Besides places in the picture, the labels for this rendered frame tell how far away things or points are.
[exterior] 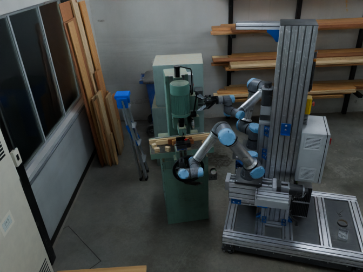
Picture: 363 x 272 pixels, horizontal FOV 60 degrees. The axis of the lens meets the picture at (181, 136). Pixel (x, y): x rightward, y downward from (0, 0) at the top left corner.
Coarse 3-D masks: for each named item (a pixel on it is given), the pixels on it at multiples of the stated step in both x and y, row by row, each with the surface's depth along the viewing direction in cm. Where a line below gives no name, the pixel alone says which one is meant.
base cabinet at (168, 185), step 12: (204, 168) 306; (168, 180) 307; (204, 180) 313; (168, 192) 314; (180, 192) 316; (192, 192) 318; (204, 192) 320; (168, 204) 321; (180, 204) 323; (192, 204) 325; (204, 204) 328; (168, 216) 329; (180, 216) 332; (192, 216) 334; (204, 216) 337
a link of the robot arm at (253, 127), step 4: (248, 124) 303; (252, 124) 300; (256, 124) 300; (248, 128) 300; (252, 128) 295; (256, 128) 295; (248, 132) 300; (252, 132) 297; (256, 132) 296; (248, 136) 303; (252, 136) 298; (256, 136) 298
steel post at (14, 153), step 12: (0, 108) 220; (0, 120) 222; (12, 144) 234; (12, 156) 233; (24, 168) 252; (24, 180) 252; (24, 192) 253; (36, 204) 269; (36, 216) 268; (48, 240) 289; (48, 252) 288
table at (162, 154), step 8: (168, 144) 304; (192, 144) 302; (200, 144) 301; (152, 152) 293; (160, 152) 292; (168, 152) 292; (192, 152) 295; (208, 152) 298; (176, 160) 286; (184, 160) 287
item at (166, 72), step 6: (168, 72) 300; (180, 72) 298; (186, 72) 298; (168, 78) 293; (186, 78) 296; (168, 84) 296; (168, 90) 299; (168, 96) 302; (168, 102) 305; (168, 108) 308; (168, 114) 311; (168, 120) 315; (168, 126) 322; (168, 132) 337; (174, 132) 322
